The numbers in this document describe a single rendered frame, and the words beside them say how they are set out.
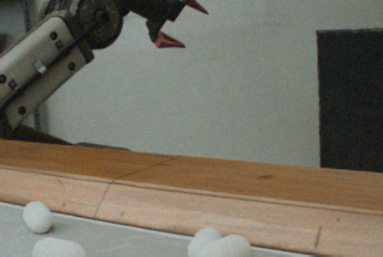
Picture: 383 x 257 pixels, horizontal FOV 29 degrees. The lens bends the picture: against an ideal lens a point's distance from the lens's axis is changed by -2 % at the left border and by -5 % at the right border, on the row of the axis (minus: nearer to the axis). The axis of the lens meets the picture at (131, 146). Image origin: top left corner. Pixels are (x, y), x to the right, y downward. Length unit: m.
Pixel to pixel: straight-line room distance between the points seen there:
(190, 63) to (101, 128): 0.55
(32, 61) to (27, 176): 0.54
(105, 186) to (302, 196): 0.16
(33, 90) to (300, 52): 1.56
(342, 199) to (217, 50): 2.30
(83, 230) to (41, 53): 0.65
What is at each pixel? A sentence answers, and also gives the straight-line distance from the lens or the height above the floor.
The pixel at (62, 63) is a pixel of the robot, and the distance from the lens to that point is 1.19.
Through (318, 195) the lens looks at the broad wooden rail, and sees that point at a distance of 0.49.
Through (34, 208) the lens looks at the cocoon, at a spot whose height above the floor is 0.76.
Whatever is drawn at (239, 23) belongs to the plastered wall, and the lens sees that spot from 2.70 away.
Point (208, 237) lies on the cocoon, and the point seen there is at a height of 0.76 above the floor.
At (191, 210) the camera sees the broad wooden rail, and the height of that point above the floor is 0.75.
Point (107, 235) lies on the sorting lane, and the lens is 0.52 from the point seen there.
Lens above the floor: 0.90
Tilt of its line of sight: 11 degrees down
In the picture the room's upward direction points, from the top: 5 degrees counter-clockwise
